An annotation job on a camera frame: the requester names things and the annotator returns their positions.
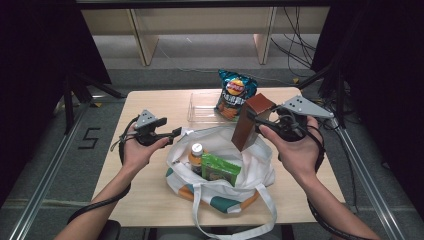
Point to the black curtain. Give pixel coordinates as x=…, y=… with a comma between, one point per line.
x=33, y=66
x=393, y=83

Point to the aluminium floor rail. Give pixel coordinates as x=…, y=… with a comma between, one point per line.
x=45, y=185
x=376, y=196

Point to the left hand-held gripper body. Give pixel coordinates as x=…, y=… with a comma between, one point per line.
x=147, y=135

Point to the brown carton box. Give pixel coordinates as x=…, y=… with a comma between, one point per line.
x=245, y=130

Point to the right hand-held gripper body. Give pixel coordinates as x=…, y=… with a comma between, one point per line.
x=291, y=128

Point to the black tape floor mark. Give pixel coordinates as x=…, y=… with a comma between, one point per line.
x=86, y=147

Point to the beige wooden desk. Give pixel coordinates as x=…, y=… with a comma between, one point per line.
x=233, y=20

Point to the orange drink bottle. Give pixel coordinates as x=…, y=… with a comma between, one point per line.
x=196, y=160

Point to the black metal stand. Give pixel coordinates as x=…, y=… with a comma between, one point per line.
x=340, y=96
x=68, y=106

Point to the person's right hand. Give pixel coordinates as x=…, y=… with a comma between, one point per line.
x=300, y=156

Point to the person's left hand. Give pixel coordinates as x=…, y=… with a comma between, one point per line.
x=138, y=155

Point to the black chair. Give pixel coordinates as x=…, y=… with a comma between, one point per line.
x=111, y=230

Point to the white patterned tote bag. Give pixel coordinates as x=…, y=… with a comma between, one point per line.
x=256, y=166

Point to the blue chip bag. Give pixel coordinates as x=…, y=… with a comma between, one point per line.
x=233, y=100

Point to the green snack packet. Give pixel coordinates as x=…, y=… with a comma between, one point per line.
x=218, y=170

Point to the clear plastic container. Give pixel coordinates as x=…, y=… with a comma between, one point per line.
x=200, y=110

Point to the yellow floor tape piece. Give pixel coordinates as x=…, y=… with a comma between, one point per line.
x=96, y=104
x=295, y=80

